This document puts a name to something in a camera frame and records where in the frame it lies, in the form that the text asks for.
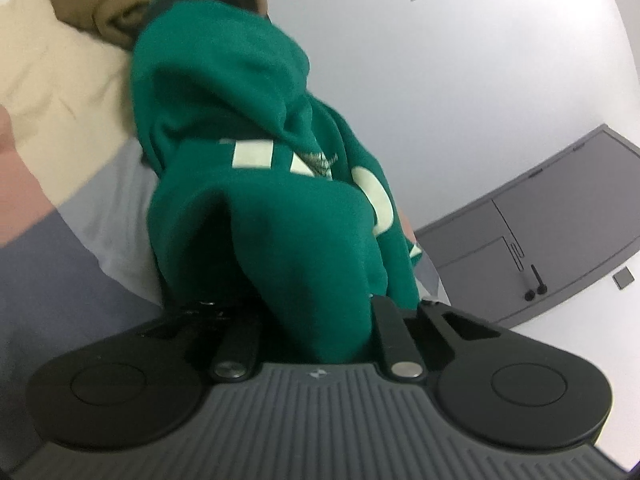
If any small grey wall plate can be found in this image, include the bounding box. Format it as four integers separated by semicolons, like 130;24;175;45
613;266;634;290

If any patchwork bed quilt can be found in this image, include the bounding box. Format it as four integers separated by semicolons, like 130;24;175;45
0;0;452;456

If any black door handle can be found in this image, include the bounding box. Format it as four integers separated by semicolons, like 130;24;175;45
523;263;548;302

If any grey wardrobe door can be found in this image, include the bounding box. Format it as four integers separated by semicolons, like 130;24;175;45
418;125;639;327

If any green hooded sweatshirt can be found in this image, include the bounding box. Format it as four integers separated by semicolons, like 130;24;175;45
131;0;421;364

